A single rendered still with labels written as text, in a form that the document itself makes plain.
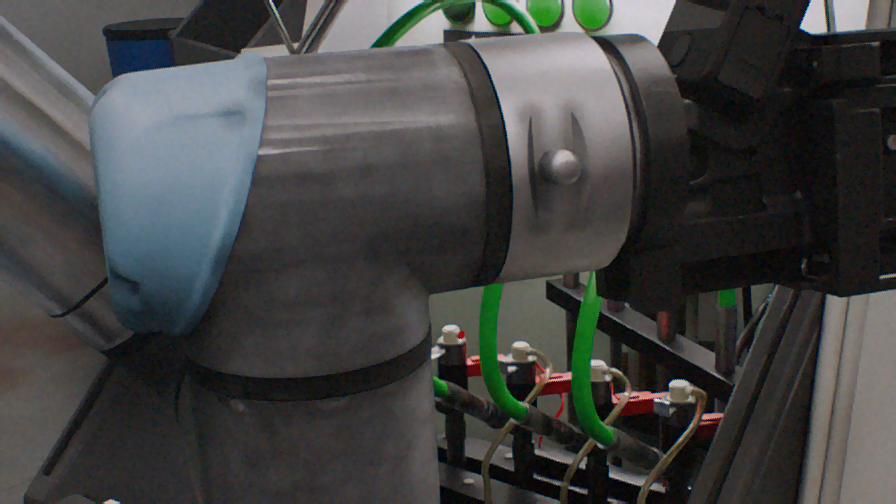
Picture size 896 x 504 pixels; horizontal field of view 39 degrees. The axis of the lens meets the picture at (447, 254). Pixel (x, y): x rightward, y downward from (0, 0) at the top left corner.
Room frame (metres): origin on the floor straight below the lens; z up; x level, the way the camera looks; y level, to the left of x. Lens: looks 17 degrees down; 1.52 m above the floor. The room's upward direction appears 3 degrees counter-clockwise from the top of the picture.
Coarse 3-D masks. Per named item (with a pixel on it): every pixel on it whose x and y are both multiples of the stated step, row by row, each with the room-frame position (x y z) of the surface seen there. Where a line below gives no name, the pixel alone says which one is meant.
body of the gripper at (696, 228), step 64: (640, 64) 0.37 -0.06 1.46; (832, 64) 0.38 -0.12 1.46; (704, 128) 0.38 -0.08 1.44; (768, 128) 0.39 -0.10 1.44; (832, 128) 0.37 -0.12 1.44; (704, 192) 0.38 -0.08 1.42; (768, 192) 0.39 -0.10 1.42; (832, 192) 0.37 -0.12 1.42; (640, 256) 0.37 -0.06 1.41; (704, 256) 0.37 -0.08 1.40; (768, 256) 0.40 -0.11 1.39; (832, 256) 0.37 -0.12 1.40
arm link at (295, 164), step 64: (256, 64) 0.35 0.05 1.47; (320, 64) 0.35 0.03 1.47; (384, 64) 0.35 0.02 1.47; (448, 64) 0.36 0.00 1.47; (128, 128) 0.32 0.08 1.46; (192, 128) 0.32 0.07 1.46; (256, 128) 0.33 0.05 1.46; (320, 128) 0.33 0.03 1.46; (384, 128) 0.34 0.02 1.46; (448, 128) 0.34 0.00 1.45; (128, 192) 0.31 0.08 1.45; (192, 192) 0.32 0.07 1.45; (256, 192) 0.32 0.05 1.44; (320, 192) 0.32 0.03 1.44; (384, 192) 0.33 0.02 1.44; (448, 192) 0.33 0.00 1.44; (128, 256) 0.31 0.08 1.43; (192, 256) 0.31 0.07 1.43; (256, 256) 0.32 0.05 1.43; (320, 256) 0.32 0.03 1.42; (384, 256) 0.33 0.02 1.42; (448, 256) 0.34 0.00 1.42; (128, 320) 0.32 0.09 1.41; (192, 320) 0.32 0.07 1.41; (256, 320) 0.32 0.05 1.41; (320, 320) 0.32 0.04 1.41; (384, 320) 0.33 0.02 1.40
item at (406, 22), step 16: (432, 0) 1.09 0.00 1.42; (448, 0) 1.10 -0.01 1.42; (464, 0) 1.12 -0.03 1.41; (480, 0) 1.14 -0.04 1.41; (496, 0) 1.16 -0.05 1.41; (512, 0) 1.18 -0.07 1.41; (400, 16) 1.07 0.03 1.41; (416, 16) 1.07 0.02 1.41; (512, 16) 1.18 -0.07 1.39; (528, 16) 1.19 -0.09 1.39; (384, 32) 1.05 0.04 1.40; (400, 32) 1.05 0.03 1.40; (528, 32) 1.20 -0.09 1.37
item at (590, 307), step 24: (720, 312) 1.00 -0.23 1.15; (576, 336) 0.84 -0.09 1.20; (720, 336) 1.00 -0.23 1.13; (576, 360) 0.83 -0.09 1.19; (720, 360) 1.00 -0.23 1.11; (576, 384) 0.83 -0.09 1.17; (576, 408) 0.83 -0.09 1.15; (600, 432) 0.84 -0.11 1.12; (624, 456) 0.87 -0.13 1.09; (648, 456) 0.89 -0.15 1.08
